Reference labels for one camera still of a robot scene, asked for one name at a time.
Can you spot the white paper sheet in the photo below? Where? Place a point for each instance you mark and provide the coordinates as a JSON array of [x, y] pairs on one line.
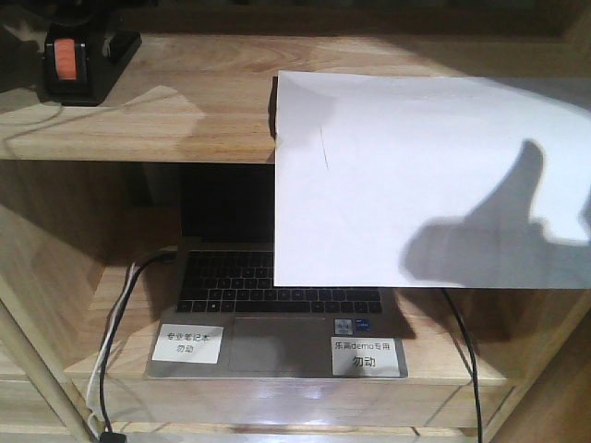
[[424, 182]]

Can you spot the black stapler with orange tab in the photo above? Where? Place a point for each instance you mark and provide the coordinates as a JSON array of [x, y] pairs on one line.
[[81, 64]]

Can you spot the silver laptop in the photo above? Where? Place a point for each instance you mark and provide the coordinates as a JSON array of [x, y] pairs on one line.
[[225, 278]]

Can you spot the white label sticker right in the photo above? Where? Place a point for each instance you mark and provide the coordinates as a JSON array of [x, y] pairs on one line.
[[364, 357]]

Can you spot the white label sticker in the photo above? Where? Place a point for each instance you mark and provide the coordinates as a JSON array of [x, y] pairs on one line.
[[364, 357], [194, 344]]

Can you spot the white label sticker left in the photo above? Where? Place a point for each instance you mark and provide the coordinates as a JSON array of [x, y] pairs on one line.
[[194, 344]]

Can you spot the wooden shelf unit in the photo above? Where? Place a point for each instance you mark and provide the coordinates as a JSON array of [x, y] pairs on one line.
[[199, 89]]

